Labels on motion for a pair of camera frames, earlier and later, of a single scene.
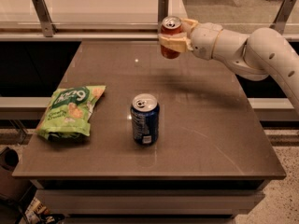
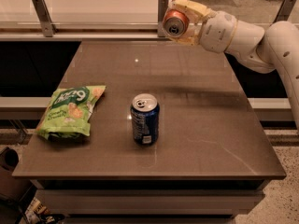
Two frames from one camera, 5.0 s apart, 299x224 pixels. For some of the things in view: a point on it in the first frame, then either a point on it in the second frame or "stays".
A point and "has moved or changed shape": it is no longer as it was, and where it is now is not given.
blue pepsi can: x=145 y=110 stays
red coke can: x=171 y=24 has moved or changed shape
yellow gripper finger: x=192 y=22 → x=195 y=10
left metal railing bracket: x=45 y=19 stays
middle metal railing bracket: x=163 y=10 stays
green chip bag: x=68 y=112 stays
